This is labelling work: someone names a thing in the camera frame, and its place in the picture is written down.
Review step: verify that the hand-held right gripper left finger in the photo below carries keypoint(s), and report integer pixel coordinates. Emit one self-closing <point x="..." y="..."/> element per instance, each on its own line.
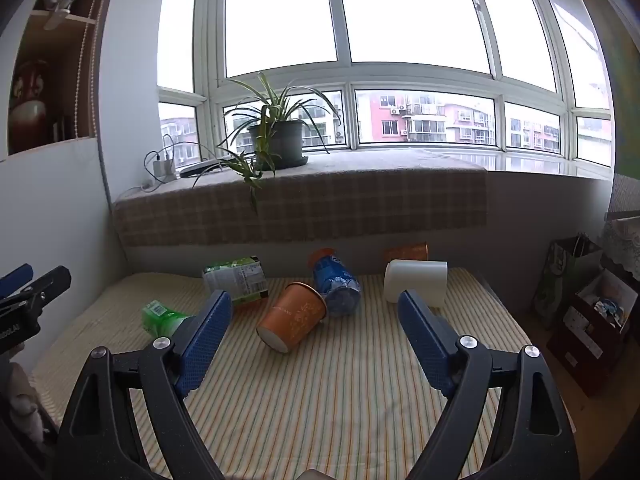
<point x="207" y="332"/>

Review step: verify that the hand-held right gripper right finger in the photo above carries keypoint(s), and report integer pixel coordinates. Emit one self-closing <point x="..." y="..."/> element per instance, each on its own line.
<point x="422" y="332"/>

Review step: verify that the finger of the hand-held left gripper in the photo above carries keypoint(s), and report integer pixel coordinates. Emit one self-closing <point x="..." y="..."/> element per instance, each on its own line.
<point x="50" y="282"/>
<point x="17" y="278"/>

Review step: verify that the orange paper cup white base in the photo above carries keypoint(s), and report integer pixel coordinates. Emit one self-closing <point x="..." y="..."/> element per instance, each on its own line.
<point x="292" y="317"/>

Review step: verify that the person's left forearm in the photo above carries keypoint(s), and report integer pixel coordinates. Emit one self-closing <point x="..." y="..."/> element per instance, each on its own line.
<point x="22" y="400"/>

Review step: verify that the green drink carton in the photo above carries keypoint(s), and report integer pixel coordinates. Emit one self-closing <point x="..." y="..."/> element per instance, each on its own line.
<point x="235" y="277"/>

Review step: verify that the blue bottle orange cap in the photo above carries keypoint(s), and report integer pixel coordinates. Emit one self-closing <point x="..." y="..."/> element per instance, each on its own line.
<point x="332" y="280"/>

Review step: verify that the striped mat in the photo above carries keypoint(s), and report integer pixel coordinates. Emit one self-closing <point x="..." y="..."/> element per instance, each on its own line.
<point x="325" y="400"/>

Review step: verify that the green paper shopping bag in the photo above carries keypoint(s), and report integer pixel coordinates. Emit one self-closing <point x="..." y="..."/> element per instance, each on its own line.
<point x="560" y="280"/>

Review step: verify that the checked blanket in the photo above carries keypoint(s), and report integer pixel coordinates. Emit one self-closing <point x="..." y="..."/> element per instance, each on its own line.
<point x="350" y="200"/>

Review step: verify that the white charger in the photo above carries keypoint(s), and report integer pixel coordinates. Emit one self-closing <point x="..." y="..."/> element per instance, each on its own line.
<point x="164" y="169"/>

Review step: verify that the black flat device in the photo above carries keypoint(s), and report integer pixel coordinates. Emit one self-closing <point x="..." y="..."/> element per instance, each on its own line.
<point x="200" y="169"/>

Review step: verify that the dark red cardboard box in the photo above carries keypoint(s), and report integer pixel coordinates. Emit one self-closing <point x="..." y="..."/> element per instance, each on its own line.
<point x="587" y="345"/>

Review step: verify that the red vase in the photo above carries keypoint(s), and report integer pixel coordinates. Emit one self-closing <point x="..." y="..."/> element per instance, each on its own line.
<point x="30" y="110"/>

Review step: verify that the wooden shelf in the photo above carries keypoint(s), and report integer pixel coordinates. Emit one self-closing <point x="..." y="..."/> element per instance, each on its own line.
<point x="70" y="85"/>

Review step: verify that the dark plant pot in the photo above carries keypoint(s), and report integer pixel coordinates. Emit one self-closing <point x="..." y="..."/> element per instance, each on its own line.
<point x="280" y="142"/>

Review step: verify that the lace cloth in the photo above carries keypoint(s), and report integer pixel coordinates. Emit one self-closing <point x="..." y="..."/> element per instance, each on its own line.
<point x="622" y="245"/>

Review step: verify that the spider plant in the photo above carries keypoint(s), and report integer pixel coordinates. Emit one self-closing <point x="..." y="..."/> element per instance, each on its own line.
<point x="270" y="100"/>

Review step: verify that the green curtain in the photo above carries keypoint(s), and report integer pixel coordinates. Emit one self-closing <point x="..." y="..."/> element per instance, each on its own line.
<point x="622" y="85"/>

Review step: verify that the white window frame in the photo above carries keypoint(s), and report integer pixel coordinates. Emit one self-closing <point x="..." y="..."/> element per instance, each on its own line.
<point x="345" y="72"/>

